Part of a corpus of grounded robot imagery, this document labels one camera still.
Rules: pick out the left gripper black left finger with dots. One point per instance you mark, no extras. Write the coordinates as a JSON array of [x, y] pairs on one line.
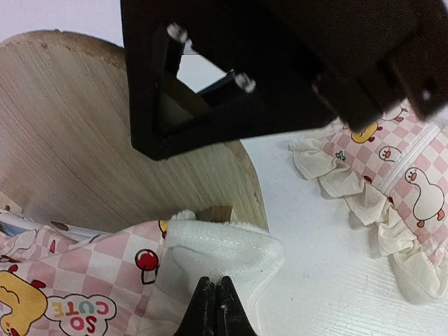
[[199, 316]]

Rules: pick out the wooden pet bed frame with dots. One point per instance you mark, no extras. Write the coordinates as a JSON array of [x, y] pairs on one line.
[[66, 153]]

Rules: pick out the blue white striped mattress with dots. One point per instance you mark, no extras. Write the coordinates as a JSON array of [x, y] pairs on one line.
[[16, 224]]

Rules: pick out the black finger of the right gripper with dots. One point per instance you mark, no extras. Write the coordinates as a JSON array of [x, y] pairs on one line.
[[206, 72]]

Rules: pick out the duck print ruffled pillow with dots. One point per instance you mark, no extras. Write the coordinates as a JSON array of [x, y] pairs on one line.
[[392, 175]]

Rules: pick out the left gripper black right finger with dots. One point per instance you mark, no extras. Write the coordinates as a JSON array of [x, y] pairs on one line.
[[230, 316]]

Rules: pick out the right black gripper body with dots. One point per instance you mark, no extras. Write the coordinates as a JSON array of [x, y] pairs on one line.
[[362, 58]]

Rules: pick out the duck print ruffled bed cover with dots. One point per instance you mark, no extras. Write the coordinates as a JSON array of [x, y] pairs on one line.
[[138, 281]]

